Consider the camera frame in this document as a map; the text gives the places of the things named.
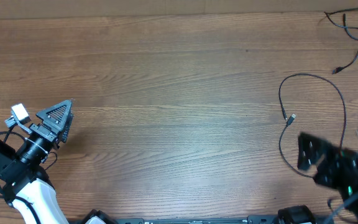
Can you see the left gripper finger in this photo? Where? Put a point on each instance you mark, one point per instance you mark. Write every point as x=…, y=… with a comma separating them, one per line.
x=57, y=117
x=66, y=128

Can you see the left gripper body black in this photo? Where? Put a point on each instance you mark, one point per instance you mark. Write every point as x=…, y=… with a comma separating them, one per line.
x=41, y=131

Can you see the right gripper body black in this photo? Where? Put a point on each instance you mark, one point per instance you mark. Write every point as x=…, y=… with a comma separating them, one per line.
x=335, y=171

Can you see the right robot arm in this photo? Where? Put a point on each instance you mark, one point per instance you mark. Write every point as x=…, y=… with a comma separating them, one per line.
x=349, y=196

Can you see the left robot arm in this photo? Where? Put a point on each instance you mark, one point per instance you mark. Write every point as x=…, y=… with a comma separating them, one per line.
x=24, y=183

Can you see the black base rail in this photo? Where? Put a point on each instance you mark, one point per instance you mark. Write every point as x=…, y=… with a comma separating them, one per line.
x=296, y=214

